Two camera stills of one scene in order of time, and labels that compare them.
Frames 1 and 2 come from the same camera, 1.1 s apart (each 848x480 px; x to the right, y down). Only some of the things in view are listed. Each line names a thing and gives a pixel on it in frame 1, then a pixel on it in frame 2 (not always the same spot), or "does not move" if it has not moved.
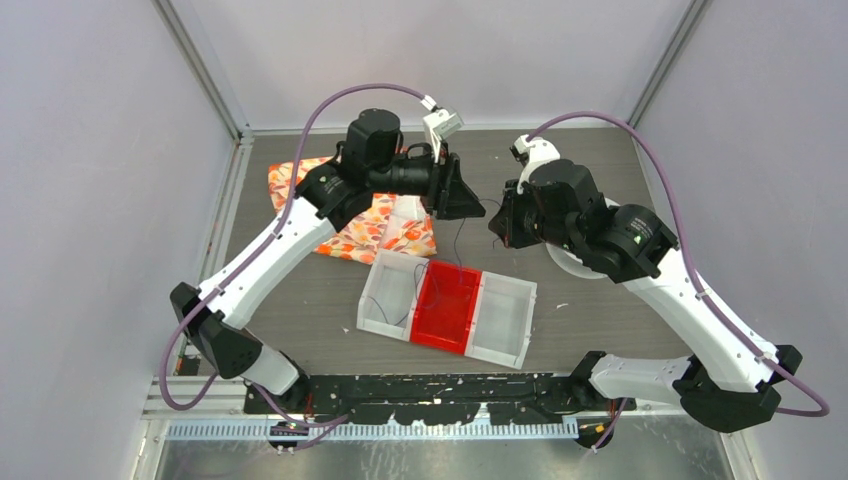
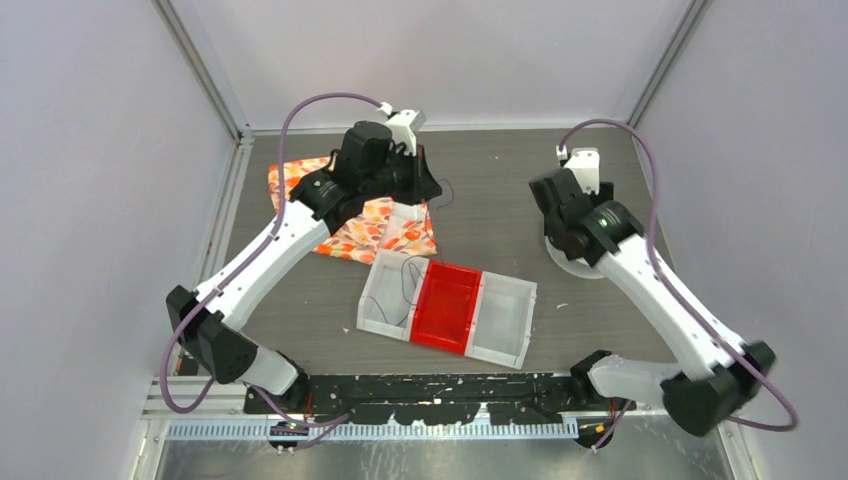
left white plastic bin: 389,301 does not move
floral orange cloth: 390,223 does not move
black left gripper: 449,196 -> 423,185
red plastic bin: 445,307 does not move
